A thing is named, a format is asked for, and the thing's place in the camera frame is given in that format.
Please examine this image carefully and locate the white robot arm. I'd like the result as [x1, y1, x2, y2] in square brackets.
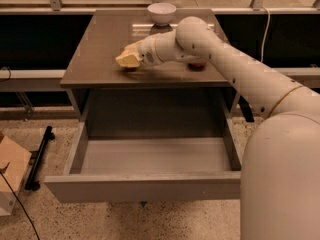
[116, 17, 320, 240]

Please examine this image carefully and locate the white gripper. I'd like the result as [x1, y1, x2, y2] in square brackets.
[116, 37, 162, 68]

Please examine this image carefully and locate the open grey top drawer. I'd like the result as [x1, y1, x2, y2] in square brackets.
[45, 88, 241, 203]

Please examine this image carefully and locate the red apple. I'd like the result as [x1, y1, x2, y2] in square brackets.
[189, 62, 206, 68]

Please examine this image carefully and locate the black cable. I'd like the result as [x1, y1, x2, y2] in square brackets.
[0, 170, 42, 240]

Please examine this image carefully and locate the white cable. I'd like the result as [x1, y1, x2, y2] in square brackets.
[259, 6, 272, 64]

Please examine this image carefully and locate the cardboard box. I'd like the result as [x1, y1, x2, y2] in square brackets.
[0, 132, 31, 216]

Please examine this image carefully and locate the white bowl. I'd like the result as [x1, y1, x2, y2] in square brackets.
[147, 3, 177, 26]

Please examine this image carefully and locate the black metal bar stand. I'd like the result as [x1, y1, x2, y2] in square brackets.
[25, 126, 55, 191]

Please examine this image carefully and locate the grey cabinet with counter top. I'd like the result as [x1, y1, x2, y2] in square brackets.
[61, 9, 236, 139]

